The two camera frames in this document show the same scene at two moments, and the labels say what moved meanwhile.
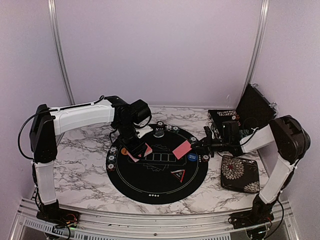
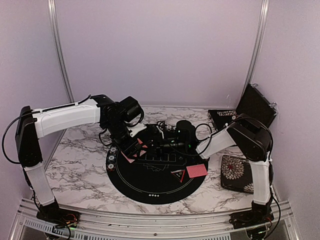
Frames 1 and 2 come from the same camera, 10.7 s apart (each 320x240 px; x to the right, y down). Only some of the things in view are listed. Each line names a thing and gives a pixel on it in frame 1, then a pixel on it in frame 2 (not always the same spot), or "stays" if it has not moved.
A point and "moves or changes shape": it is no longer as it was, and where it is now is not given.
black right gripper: (206, 144) -> (158, 143)
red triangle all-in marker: (179, 174) stays
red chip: (110, 166) stays
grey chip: (113, 150) stays
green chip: (111, 158) stays
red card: (182, 149) moves or changes shape
